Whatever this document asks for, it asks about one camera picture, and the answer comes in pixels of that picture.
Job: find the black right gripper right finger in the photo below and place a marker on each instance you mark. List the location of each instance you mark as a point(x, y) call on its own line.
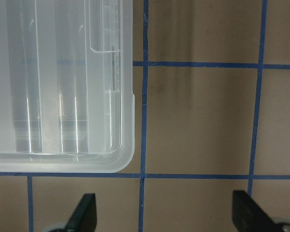
point(247, 216)

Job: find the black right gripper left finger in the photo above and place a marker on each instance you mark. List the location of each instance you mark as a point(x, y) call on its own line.
point(84, 217)

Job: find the clear plastic box lid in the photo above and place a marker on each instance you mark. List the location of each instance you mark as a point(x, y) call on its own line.
point(66, 99)

